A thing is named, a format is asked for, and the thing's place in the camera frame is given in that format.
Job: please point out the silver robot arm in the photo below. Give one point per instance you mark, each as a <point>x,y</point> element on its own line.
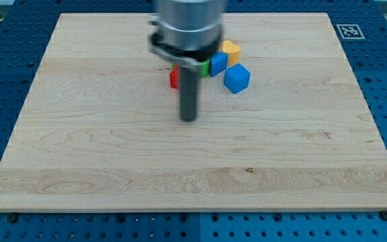
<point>188,32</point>

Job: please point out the red star block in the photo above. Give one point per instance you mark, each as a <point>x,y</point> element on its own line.
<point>174,77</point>

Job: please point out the blue cube block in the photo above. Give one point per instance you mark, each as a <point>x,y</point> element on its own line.
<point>236,78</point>

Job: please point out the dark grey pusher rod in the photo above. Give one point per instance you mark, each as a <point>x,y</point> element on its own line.
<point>188,93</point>

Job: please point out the green block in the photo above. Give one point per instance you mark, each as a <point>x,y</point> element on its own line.
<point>205,68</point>

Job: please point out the small blue block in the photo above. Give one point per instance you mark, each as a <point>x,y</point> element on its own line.
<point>218,63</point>

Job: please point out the yellow heart block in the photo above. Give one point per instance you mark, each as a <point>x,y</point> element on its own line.
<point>232,50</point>

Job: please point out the wooden board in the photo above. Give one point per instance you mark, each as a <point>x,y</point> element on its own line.
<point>100,129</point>

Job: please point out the white fiducial marker tag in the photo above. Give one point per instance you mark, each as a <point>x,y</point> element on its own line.
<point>350,32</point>

